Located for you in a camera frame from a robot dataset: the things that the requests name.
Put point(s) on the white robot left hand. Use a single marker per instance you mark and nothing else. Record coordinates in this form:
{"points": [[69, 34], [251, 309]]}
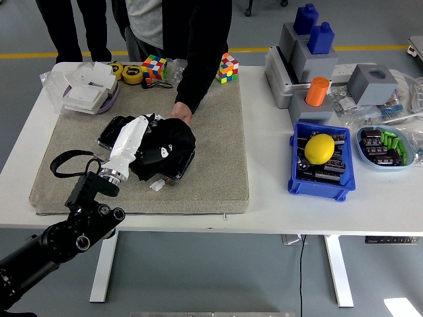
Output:
{"points": [[127, 142]]}

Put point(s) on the person's hand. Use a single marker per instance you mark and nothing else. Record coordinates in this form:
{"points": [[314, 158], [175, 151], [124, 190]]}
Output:
{"points": [[181, 112]]}

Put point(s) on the black rag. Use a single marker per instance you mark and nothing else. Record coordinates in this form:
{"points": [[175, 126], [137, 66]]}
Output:
{"points": [[175, 138]]}

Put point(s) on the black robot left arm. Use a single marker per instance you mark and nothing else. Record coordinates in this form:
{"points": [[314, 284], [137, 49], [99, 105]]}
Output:
{"points": [[66, 234]]}

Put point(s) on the black table control panel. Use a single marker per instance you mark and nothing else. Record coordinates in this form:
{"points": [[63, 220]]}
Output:
{"points": [[390, 240]]}

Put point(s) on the clear plastic bag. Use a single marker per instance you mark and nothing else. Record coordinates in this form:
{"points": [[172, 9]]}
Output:
{"points": [[417, 145], [175, 71], [53, 89]]}

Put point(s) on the purple bowl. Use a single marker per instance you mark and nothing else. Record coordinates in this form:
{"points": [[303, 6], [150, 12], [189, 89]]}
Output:
{"points": [[112, 99]]}

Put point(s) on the colourful puzzle cube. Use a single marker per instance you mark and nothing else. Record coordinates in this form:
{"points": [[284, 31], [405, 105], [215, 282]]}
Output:
{"points": [[228, 67], [154, 67]]}

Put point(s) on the grey-brown mat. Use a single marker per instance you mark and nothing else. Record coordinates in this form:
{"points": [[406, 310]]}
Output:
{"points": [[218, 158]]}

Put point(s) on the yellow tape measure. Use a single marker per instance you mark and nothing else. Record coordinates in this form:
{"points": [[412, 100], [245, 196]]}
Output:
{"points": [[117, 70], [133, 74]]}

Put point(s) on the flat white box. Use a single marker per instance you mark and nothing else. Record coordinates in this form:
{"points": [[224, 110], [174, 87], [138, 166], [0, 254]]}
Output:
{"points": [[84, 97]]}

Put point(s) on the person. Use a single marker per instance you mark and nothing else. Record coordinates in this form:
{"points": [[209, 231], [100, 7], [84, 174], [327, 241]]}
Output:
{"points": [[66, 29], [201, 49]]}

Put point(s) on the open white cardboard box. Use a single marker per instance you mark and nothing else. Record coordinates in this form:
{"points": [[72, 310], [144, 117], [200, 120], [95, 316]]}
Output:
{"points": [[96, 74]]}

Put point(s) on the light grey plastic case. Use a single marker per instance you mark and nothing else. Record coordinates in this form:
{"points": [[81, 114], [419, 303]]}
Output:
{"points": [[276, 79]]}

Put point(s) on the grey block with blue bottle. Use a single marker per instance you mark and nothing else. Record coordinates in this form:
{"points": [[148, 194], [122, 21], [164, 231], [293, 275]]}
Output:
{"points": [[287, 41], [314, 67]]}

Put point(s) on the white table leg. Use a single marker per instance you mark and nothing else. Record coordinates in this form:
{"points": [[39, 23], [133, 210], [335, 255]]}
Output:
{"points": [[102, 267], [340, 274]]}

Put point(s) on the grey block with orange cylinder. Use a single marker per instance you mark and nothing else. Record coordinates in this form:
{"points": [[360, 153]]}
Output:
{"points": [[310, 114]]}

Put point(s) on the orange cylinder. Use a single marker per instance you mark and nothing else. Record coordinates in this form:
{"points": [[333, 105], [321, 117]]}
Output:
{"points": [[317, 92]]}

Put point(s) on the yellow lemon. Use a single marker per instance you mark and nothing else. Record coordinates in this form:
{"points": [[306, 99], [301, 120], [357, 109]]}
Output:
{"points": [[319, 148]]}

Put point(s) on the blue bottle-shaped block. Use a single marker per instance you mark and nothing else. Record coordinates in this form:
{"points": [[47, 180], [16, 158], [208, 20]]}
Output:
{"points": [[306, 20], [321, 39]]}

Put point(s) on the clear bag of small parts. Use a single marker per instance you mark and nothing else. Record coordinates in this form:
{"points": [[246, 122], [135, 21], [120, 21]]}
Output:
{"points": [[343, 100]]}

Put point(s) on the blue plastic bin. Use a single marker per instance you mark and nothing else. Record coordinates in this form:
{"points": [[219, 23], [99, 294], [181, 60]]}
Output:
{"points": [[348, 185]]}

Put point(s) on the clear bag of metal parts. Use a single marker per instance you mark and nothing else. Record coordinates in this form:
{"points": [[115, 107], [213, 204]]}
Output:
{"points": [[365, 119]]}

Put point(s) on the grey block with round hole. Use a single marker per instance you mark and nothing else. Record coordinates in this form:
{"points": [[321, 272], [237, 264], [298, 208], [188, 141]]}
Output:
{"points": [[370, 87]]}

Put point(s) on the bag of blue resistors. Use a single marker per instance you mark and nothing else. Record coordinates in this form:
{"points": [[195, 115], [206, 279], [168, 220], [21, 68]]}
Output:
{"points": [[393, 109]]}

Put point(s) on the white thin rod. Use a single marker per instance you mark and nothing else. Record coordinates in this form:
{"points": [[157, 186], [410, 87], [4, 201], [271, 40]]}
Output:
{"points": [[406, 118]]}

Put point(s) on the light blue tray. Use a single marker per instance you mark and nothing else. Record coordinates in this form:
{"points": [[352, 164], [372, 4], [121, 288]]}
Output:
{"points": [[408, 150]]}

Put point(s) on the white cart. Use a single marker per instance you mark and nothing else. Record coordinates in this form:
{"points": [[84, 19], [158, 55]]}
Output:
{"points": [[417, 48]]}

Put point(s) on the silver under-table bracket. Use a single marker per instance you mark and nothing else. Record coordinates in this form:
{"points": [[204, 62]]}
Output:
{"points": [[291, 239]]}

